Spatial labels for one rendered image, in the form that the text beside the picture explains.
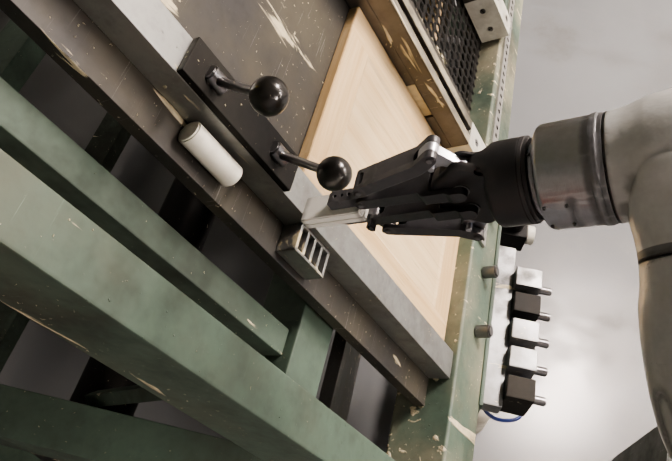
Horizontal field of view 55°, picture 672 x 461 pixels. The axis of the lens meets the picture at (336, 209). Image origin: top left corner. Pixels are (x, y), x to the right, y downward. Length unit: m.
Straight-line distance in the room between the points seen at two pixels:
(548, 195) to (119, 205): 0.43
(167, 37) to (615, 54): 2.72
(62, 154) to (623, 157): 0.50
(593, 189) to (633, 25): 2.92
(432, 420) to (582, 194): 0.70
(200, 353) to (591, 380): 1.75
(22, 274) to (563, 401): 1.86
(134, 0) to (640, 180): 0.47
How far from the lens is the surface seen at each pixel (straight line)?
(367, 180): 0.59
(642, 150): 0.51
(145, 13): 0.68
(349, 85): 1.01
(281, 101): 0.60
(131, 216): 0.73
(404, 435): 1.17
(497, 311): 1.42
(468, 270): 1.27
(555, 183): 0.52
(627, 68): 3.19
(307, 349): 0.93
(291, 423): 0.76
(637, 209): 0.51
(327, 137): 0.92
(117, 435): 1.30
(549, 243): 2.46
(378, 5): 1.09
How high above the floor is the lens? 1.98
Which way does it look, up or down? 55 degrees down
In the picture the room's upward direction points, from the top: straight up
